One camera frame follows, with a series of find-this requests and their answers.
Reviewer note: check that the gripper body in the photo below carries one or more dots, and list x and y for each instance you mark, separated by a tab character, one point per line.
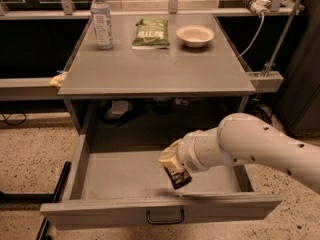
187	154

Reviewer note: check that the black rxbar chocolate bar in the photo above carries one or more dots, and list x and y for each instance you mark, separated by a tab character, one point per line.
178	178

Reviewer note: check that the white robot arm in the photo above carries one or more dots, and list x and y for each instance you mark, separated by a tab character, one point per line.
241	139

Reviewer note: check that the grey open top drawer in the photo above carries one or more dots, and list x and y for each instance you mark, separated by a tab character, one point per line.
116	178

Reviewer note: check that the black items under counter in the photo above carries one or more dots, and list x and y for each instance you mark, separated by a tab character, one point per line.
121	111

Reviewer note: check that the grey cabinet counter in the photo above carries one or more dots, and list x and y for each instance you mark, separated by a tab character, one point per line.
178	71

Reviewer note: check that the white paper bowl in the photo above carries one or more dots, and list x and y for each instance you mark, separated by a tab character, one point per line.
195	36

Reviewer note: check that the green kettle chips bag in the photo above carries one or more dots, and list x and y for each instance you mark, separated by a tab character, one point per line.
151	33

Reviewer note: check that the clear plastic water bottle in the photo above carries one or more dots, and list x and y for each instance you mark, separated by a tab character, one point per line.
100	12

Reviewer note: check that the white power strip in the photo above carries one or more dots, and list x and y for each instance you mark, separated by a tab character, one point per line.
258	7

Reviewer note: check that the metal stand pole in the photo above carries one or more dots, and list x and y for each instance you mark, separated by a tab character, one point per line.
269	64

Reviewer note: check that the black drawer handle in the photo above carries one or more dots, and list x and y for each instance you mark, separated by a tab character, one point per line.
165	216

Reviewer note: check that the grey right rail bracket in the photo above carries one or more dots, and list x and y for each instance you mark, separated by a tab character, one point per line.
266	84

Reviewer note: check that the yellow sponge on rail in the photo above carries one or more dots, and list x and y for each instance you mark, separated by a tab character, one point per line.
58	80

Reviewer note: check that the black floor frame bar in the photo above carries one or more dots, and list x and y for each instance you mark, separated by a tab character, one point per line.
38	199

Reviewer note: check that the grey metal side rail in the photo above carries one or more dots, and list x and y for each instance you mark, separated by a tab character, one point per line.
27	89

